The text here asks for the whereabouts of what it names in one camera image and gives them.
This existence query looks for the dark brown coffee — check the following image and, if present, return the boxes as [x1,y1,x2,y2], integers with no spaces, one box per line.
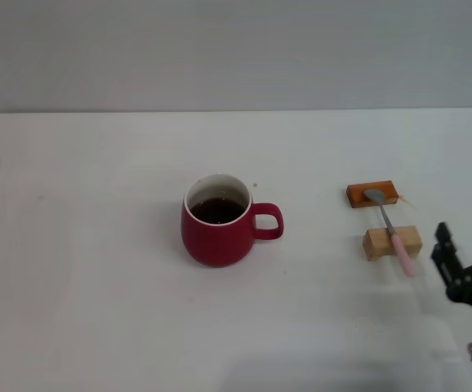
[189,196,247,226]

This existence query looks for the orange wooden block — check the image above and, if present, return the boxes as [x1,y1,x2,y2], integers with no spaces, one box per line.
[346,180,399,210]

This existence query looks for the light wooden block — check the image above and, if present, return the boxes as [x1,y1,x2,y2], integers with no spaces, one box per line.
[362,225,424,262]

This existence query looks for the pink handled metal spoon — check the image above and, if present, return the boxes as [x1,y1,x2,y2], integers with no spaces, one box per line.
[362,189,418,279]

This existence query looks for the red ceramic mug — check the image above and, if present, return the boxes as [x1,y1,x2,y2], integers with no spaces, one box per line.
[180,173,285,269]

